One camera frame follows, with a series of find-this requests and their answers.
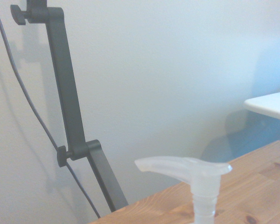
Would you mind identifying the clear sanitizer pump bottle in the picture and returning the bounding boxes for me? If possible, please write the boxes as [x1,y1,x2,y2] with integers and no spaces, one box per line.
[134,155,232,224]

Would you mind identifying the white side table top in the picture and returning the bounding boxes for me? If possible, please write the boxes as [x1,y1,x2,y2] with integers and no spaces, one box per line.
[243,90,280,122]

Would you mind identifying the black jointed camera stand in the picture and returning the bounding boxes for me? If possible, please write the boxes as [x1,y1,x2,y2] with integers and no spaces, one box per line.
[10,0,129,213]

